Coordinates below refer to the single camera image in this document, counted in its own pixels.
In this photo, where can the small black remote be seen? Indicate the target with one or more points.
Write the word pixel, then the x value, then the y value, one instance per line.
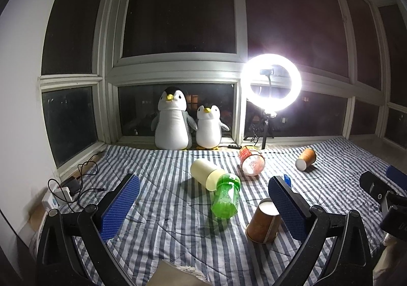
pixel 234 146

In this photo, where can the white power strip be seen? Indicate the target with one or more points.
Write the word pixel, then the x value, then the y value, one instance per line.
pixel 54 198

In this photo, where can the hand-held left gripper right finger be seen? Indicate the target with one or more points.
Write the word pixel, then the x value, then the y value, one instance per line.
pixel 287 209

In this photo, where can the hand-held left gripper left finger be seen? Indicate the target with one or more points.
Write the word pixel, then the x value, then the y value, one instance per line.
pixel 119 206

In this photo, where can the black power adapter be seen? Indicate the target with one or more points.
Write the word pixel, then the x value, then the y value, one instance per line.
pixel 72 186

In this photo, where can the blue white striped blanket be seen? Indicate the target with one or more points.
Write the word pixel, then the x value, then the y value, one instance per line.
pixel 178 228

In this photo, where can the small brown paper cup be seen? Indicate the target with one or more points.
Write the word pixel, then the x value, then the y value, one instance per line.
pixel 307 159

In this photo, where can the black tripod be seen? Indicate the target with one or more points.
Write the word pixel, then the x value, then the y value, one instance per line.
pixel 264 130

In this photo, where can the beige cloth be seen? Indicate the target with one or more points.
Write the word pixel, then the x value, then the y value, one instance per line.
pixel 176 275

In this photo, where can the large penguin plush toy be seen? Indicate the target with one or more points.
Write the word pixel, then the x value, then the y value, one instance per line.
pixel 171 127

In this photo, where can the red printed paper cup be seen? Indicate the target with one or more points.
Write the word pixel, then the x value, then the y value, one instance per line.
pixel 251 160

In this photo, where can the person's right forearm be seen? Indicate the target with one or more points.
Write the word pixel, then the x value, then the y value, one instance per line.
pixel 392 260

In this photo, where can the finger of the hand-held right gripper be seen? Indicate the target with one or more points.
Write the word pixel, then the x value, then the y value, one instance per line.
pixel 397 174
pixel 374 187

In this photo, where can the white window frame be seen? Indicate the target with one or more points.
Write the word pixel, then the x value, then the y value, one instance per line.
pixel 178 60

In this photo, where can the black phone holder gooseneck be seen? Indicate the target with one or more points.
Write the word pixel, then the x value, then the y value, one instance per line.
pixel 269 82

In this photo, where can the small penguin plush toy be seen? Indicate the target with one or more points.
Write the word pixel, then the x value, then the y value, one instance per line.
pixel 208 132

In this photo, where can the large brown paper cup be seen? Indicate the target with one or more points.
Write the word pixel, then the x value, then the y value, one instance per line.
pixel 262 222

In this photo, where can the green plastic bottle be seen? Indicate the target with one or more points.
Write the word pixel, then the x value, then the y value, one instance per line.
pixel 226 197

